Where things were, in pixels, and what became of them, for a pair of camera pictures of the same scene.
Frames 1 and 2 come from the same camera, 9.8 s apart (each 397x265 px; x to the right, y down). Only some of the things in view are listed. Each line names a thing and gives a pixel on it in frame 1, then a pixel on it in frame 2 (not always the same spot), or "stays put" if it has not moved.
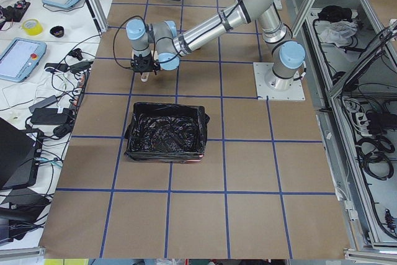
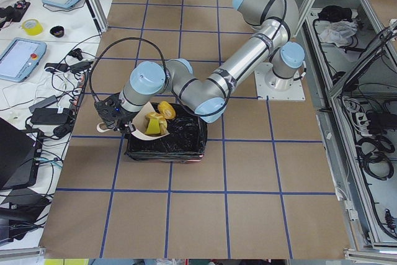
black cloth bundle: (333, 13) stays put
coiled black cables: (371, 151) stays put
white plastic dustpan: (156, 57) → (138, 125)
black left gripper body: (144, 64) → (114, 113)
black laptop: (20, 155) stays put
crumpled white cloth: (339, 32) stays put
